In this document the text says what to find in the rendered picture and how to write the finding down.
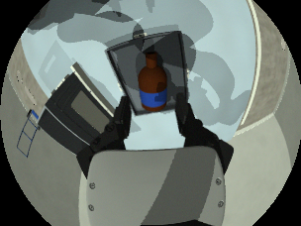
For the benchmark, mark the dark grey crate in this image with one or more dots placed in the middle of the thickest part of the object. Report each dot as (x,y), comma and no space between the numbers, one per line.
(79,113)

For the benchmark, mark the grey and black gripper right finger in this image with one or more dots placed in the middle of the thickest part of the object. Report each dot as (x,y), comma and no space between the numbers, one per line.
(198,135)

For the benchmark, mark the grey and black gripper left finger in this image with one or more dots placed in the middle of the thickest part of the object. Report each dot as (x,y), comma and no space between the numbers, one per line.
(113,136)

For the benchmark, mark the brown bottle with blue label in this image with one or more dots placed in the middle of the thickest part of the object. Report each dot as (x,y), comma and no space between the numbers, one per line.
(152,84)

